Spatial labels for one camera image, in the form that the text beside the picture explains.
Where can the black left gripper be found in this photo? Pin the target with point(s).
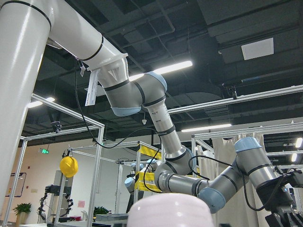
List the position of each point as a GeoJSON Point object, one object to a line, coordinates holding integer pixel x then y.
{"type": "Point", "coordinates": [285, 217]}

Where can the pink plastic cup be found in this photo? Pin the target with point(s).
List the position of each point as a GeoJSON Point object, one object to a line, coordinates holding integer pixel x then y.
{"type": "Point", "coordinates": [170, 210]}

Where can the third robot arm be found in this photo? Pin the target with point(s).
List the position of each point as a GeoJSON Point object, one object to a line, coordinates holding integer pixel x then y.
{"type": "Point", "coordinates": [144, 179]}

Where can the yellow hard hat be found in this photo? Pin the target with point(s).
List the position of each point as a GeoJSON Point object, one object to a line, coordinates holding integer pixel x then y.
{"type": "Point", "coordinates": [69, 166]}

